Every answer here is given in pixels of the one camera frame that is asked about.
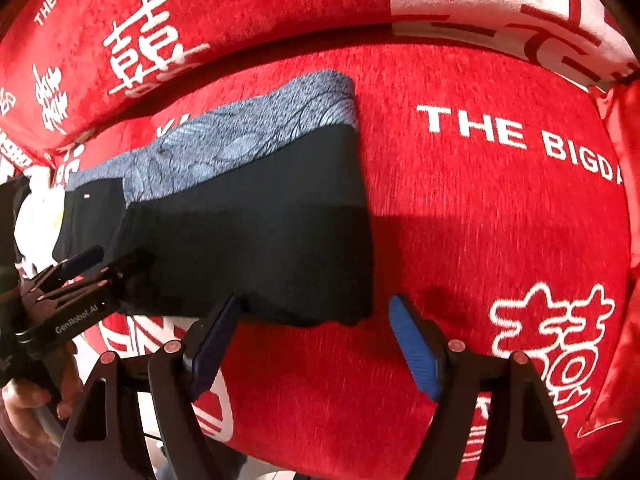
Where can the red embroidered cushion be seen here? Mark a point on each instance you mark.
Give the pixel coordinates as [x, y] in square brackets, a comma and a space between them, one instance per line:
[625, 130]

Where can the red printed sofa cover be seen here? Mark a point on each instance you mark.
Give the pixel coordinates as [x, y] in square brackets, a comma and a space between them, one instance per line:
[475, 220]

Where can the person's left forearm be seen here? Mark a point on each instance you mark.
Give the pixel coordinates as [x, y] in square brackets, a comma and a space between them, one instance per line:
[20, 455]

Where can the black pants with patterned sides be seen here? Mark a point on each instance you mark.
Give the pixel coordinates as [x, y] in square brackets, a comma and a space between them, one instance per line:
[250, 235]

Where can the person's left hand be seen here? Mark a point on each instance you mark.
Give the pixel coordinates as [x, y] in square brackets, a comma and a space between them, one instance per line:
[25, 405]

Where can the cream folded garment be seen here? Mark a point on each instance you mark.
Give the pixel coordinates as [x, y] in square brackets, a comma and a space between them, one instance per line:
[40, 215]

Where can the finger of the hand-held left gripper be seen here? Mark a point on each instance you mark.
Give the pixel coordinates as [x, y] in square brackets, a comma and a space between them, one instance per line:
[82, 259]
[125, 272]

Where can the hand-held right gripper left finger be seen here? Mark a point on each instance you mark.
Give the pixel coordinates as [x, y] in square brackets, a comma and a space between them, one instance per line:
[210, 350]

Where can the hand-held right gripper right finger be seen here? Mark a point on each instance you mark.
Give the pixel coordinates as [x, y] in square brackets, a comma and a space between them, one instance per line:
[415, 350]

